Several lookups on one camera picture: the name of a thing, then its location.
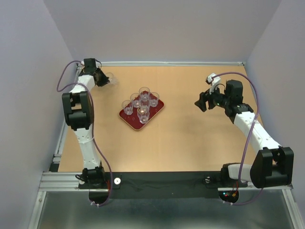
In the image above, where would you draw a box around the clear faceted glass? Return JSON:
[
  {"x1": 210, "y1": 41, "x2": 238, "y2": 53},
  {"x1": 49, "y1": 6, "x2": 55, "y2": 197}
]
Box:
[
  {"x1": 149, "y1": 92, "x2": 159, "y2": 107},
  {"x1": 139, "y1": 87, "x2": 151, "y2": 101}
]

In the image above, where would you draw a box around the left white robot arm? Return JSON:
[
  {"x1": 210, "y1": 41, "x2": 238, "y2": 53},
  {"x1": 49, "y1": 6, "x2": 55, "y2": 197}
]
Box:
[{"x1": 57, "y1": 58, "x2": 110, "y2": 188}]

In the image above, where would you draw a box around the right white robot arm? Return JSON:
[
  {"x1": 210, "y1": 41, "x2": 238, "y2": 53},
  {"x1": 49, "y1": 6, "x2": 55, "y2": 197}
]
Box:
[{"x1": 194, "y1": 91, "x2": 294, "y2": 188}]

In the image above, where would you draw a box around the red rectangular serving tray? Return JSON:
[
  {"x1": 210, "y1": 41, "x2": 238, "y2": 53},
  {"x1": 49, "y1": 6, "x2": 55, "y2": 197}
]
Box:
[{"x1": 119, "y1": 99, "x2": 164, "y2": 131}]

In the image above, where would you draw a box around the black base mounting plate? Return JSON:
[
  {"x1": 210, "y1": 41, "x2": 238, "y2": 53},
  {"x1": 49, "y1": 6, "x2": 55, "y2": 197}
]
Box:
[{"x1": 78, "y1": 170, "x2": 248, "y2": 199}]

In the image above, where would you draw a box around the aluminium table frame rail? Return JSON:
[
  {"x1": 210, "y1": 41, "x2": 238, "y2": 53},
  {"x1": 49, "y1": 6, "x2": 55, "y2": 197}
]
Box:
[{"x1": 96, "y1": 61, "x2": 245, "y2": 66}]

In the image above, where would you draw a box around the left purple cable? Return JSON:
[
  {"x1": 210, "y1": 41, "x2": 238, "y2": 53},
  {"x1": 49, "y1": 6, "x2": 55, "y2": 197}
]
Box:
[{"x1": 56, "y1": 60, "x2": 112, "y2": 208}]

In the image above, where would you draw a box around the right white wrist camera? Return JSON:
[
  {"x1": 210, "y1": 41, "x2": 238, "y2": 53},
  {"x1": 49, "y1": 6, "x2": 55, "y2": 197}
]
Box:
[{"x1": 206, "y1": 73, "x2": 221, "y2": 94}]

